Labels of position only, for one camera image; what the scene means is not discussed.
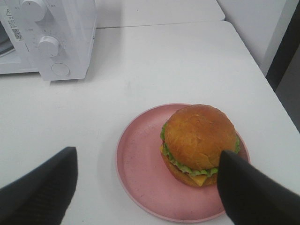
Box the pink round plate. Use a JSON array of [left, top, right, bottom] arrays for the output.
[[116, 104, 249, 223]]

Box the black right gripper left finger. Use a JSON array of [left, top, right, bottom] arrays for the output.
[[0, 147, 77, 225]]

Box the burger with lettuce and cheese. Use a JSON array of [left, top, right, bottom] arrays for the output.
[[160, 104, 240, 188]]

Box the round white door button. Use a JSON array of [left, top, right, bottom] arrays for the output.
[[51, 63, 70, 76]]

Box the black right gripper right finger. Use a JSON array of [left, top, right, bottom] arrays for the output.
[[217, 150, 300, 225]]

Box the white microwave oven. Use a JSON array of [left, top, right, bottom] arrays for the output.
[[0, 0, 97, 81]]

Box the white microwave knob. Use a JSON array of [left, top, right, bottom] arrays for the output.
[[20, 0, 47, 22], [38, 36, 60, 58]]

